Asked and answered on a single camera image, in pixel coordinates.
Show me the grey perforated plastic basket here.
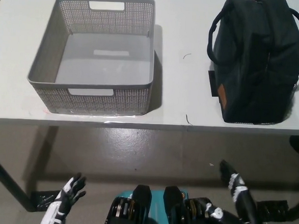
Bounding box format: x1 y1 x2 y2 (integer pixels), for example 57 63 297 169
25 0 158 117

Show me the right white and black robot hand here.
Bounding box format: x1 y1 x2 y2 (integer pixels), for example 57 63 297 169
204 160 264 224

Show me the dark rounded object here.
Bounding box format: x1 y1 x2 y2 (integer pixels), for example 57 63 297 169
288 135 299 160

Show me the dark green lunch bag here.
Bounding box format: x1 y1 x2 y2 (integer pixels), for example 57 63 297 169
204 0 299 128

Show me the black and teal robot torso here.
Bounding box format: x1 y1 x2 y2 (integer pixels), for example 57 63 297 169
103 183 223 224

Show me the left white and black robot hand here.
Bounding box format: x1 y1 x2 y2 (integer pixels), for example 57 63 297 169
40 171 87 224

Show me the black tape patch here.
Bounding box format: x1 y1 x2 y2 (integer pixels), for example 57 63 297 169
207 69 220 98

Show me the black metal table leg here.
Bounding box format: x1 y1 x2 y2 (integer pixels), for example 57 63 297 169
0 151 40 212

